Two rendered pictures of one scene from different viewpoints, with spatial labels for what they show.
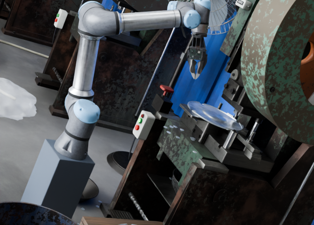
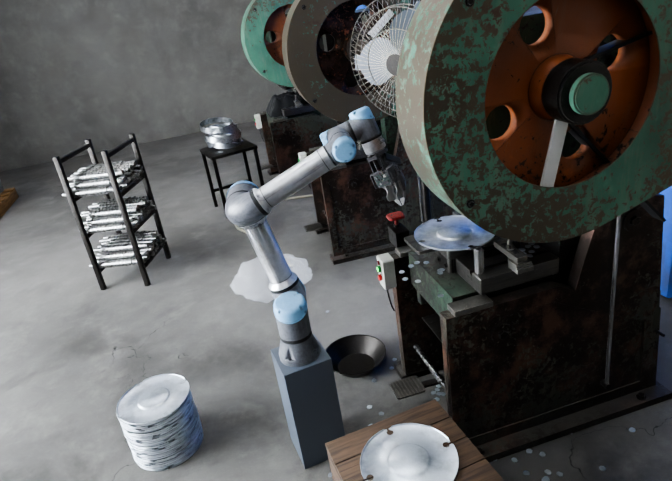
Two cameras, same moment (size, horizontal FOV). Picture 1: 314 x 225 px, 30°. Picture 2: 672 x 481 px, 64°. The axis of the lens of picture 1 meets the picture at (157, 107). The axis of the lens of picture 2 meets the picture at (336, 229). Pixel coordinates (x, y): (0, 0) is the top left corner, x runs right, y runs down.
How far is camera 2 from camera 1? 1.03 m
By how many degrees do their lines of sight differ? 21
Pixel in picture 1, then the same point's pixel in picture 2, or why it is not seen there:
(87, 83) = (280, 273)
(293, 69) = (487, 161)
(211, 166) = (465, 308)
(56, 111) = (337, 258)
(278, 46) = (441, 146)
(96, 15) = (232, 206)
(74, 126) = (283, 331)
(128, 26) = (272, 200)
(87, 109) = (286, 308)
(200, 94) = not seen: hidden behind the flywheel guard
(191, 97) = not seen: hidden behind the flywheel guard
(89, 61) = (266, 250)
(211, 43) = not seen: hidden behind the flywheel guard
